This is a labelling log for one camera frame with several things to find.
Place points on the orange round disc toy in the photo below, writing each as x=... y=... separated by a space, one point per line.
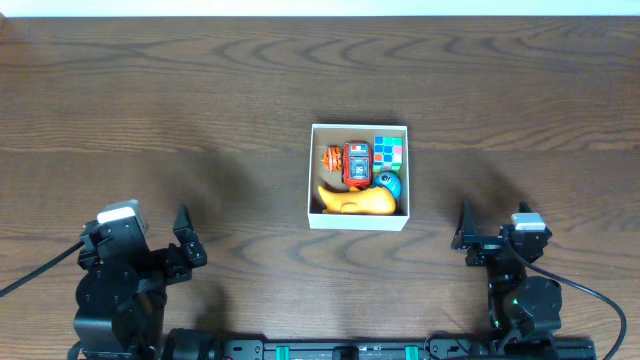
x=332 y=159

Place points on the white cardboard box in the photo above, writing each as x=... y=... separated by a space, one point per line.
x=324 y=135

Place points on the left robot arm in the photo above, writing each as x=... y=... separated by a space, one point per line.
x=122 y=297

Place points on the multicoloured puzzle cube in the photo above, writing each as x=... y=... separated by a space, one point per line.
x=387 y=154

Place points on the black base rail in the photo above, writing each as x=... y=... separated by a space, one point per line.
x=187 y=344

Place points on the orange toy dinosaur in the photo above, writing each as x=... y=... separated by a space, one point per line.
x=371 y=201

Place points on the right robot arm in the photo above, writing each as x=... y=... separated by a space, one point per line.
x=524 y=310

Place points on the red toy truck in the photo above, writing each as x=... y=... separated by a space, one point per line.
x=357 y=164

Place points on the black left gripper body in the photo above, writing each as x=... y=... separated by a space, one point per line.
x=167 y=258

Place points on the blue ball with face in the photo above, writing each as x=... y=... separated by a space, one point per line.
x=390 y=181

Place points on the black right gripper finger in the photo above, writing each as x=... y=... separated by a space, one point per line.
x=465 y=236
x=524 y=207

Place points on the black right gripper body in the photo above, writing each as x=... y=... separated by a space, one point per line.
x=486 y=243

